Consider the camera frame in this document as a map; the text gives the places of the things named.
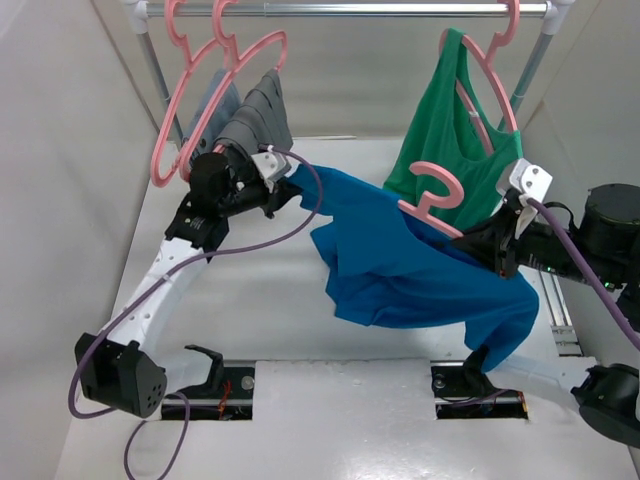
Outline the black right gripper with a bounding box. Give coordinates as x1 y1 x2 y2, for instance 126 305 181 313
449 196 628 291

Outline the blue t shirt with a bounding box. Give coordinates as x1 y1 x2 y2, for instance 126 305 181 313
289 166 539 372

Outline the green tank top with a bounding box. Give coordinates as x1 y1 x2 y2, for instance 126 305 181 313
383 29 523 230

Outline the pink hanger with green shirt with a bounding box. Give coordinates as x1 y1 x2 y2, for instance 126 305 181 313
441 1 521 157

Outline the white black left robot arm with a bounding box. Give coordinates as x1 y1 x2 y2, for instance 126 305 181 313
69 145 300 419

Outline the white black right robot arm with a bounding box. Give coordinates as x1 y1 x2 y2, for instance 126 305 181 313
452 183 639 448

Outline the pink hanger with grey clothes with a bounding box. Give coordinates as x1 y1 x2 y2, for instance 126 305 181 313
179 1 288 181

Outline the grey pleated skirt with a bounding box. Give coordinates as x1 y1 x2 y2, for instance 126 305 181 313
214 69 293 157

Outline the light blue garment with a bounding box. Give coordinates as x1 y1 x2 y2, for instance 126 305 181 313
182 68 244 151

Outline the metal clothes rack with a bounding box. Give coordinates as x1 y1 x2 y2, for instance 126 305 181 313
118 0 571 214

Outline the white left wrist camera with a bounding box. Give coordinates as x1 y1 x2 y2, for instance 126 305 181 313
251 145 291 193

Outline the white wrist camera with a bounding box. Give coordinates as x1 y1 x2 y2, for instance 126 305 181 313
496 158 553 209
251 145 291 193

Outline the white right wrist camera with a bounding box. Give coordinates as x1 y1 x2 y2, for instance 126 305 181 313
496 158 553 209

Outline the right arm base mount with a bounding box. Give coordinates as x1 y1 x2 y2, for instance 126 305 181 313
430 362 529 420

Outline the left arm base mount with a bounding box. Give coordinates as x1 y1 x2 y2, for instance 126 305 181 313
159 345 256 421

